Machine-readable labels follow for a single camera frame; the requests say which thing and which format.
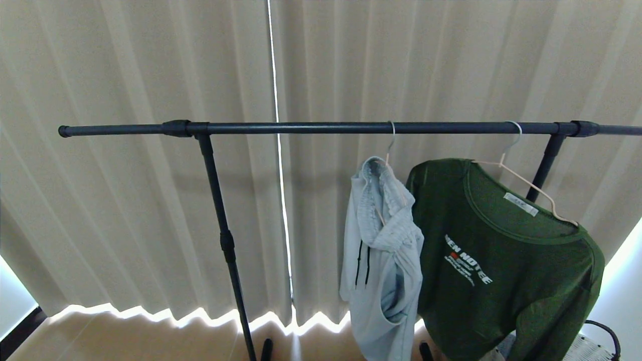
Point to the pink clothes hanger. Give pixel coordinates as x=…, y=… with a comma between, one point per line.
x=526, y=183
x=386, y=159

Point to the pale grey shorts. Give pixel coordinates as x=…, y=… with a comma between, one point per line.
x=381, y=281

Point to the green garment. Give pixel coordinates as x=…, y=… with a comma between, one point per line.
x=501, y=301

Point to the black clothes rack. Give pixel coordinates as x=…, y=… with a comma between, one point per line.
x=301, y=128

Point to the white laundry basket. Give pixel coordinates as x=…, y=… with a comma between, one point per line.
x=587, y=348

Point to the beige curtain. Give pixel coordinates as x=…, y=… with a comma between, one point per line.
x=125, y=200

